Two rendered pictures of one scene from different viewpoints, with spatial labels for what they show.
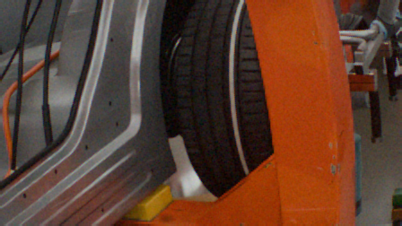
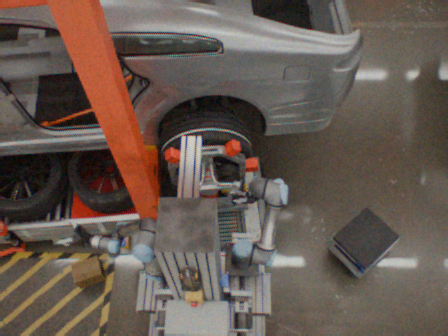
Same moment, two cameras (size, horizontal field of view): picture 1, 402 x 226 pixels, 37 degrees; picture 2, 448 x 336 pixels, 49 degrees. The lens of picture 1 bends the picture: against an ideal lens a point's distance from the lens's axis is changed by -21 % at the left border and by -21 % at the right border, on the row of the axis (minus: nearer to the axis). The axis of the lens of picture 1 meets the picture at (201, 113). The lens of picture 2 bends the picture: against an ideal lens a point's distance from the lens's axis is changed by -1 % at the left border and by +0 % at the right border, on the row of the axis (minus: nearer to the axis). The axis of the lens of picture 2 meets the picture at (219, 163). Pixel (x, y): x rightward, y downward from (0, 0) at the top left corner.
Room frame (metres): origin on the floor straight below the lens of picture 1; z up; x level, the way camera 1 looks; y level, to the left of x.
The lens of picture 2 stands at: (1.07, -1.84, 3.95)
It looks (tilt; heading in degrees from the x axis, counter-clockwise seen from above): 61 degrees down; 58
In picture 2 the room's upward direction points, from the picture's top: 3 degrees counter-clockwise
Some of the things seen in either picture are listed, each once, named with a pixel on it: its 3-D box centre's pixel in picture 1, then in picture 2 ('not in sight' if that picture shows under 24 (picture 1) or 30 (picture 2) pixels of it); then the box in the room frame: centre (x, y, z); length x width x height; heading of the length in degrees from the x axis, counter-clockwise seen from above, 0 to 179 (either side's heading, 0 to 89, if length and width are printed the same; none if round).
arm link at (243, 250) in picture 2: not in sight; (243, 250); (1.71, -1.02, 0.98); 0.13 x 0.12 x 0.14; 131
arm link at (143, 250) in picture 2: not in sight; (151, 258); (1.21, -0.81, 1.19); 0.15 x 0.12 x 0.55; 39
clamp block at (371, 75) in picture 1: (363, 79); not in sight; (1.64, -0.44, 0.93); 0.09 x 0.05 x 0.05; 60
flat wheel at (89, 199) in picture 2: not in sight; (111, 172); (1.35, 0.32, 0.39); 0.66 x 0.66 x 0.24
